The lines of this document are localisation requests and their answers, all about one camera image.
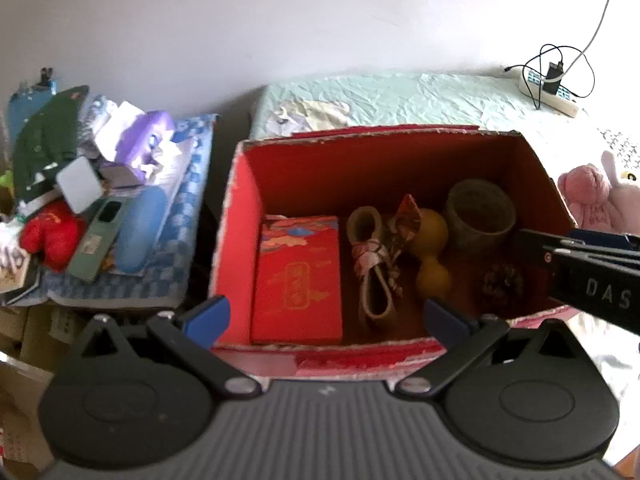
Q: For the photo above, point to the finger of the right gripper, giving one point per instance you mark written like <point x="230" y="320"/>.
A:
<point x="623" y="241"/>

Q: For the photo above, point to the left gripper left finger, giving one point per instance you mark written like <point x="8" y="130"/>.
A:
<point x="188" y="339"/>

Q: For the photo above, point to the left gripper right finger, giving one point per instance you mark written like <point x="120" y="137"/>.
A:
<point x="465" y="341"/>

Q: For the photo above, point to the wooden gourd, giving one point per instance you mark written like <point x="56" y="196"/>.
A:
<point x="433" y="280"/>

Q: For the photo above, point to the small red patterned box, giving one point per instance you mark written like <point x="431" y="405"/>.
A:
<point x="297" y="297"/>

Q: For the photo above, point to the brown pine cone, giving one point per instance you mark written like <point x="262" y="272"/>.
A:
<point x="502" y="287"/>

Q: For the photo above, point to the pink plush rabbit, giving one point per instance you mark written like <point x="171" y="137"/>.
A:
<point x="601" y="200"/>

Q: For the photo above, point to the blue checkered cloth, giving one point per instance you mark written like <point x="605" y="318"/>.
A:
<point x="165" y="276"/>

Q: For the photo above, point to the blue glasses case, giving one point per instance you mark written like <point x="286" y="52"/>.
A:
<point x="140" y="230"/>

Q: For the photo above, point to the brown round cup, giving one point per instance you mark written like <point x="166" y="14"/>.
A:
<point x="479" y="215"/>

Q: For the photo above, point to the green phone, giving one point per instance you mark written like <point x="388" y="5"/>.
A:
<point x="98" y="239"/>

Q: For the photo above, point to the brown cardboard boxes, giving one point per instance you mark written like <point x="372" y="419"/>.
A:
<point x="27" y="361"/>

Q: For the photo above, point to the red plush toy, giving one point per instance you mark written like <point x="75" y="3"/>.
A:
<point x="53" y="235"/>

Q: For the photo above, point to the white power strip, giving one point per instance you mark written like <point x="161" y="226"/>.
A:
<point x="561" y="100"/>

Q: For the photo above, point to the white square box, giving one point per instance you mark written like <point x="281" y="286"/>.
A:
<point x="79" y="185"/>

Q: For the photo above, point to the green bed sheet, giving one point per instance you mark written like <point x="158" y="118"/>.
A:
<point x="334" y="102"/>

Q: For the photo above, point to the purple white tissue pack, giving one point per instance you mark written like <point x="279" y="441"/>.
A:
<point x="138" y="145"/>

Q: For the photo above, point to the large red cardboard box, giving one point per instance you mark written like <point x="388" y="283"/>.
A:
<point x="336" y="174"/>

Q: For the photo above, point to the green cloth item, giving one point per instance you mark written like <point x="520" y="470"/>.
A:
<point x="47" y="143"/>

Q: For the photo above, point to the black charger with cable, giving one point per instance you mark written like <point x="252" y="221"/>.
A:
<point x="569" y="56"/>

